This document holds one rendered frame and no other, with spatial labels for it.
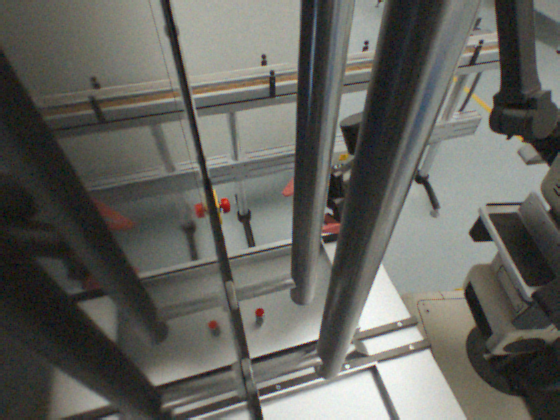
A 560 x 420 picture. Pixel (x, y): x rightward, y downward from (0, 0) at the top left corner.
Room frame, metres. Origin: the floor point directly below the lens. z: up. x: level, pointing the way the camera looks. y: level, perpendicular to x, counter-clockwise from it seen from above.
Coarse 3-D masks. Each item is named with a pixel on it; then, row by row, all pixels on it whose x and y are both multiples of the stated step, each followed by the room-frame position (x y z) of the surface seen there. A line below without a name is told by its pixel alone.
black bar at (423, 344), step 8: (408, 344) 0.30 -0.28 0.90; (416, 344) 0.30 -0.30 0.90; (424, 344) 0.30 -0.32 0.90; (384, 352) 0.28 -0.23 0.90; (392, 352) 0.28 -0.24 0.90; (400, 352) 0.29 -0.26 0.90; (408, 352) 0.29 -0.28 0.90; (352, 360) 0.27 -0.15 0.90; (360, 360) 0.27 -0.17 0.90; (368, 360) 0.27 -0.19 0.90; (376, 360) 0.27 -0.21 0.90; (384, 360) 0.27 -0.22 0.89; (344, 368) 0.25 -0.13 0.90; (352, 368) 0.25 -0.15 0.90; (304, 376) 0.23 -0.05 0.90; (312, 376) 0.23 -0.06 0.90; (272, 384) 0.22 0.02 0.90; (280, 384) 0.22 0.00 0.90; (288, 384) 0.22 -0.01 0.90; (296, 384) 0.22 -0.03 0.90; (264, 392) 0.20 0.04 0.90; (272, 392) 0.20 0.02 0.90
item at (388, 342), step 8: (392, 336) 0.33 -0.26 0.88; (400, 336) 0.33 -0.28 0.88; (360, 344) 0.30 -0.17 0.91; (368, 344) 0.31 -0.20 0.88; (376, 344) 0.31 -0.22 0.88; (384, 344) 0.31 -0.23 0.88; (392, 344) 0.31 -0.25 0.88; (400, 344) 0.31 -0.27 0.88; (368, 352) 0.29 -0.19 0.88; (376, 352) 0.29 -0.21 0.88
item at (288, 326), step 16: (256, 256) 0.53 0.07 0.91; (272, 256) 0.54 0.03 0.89; (288, 256) 0.55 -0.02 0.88; (320, 256) 0.55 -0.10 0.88; (240, 272) 0.50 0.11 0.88; (256, 272) 0.50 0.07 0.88; (272, 272) 0.50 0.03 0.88; (288, 272) 0.50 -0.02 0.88; (320, 272) 0.50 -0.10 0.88; (320, 288) 0.45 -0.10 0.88; (240, 304) 0.41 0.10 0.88; (256, 304) 0.41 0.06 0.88; (272, 304) 0.41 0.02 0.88; (288, 304) 0.41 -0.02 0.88; (320, 304) 0.41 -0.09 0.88; (272, 320) 0.37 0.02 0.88; (288, 320) 0.37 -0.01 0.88; (304, 320) 0.37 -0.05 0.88; (320, 320) 0.37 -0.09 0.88; (256, 336) 0.33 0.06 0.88; (272, 336) 0.33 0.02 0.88; (288, 336) 0.33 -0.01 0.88; (304, 336) 0.33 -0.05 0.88; (256, 352) 0.29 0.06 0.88; (272, 352) 0.28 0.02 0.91
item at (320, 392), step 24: (312, 384) 0.22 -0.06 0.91; (336, 384) 0.22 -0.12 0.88; (360, 384) 0.22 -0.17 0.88; (384, 384) 0.22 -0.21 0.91; (264, 408) 0.18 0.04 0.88; (288, 408) 0.18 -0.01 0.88; (312, 408) 0.18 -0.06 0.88; (336, 408) 0.18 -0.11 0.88; (360, 408) 0.18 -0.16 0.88; (384, 408) 0.18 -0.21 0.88
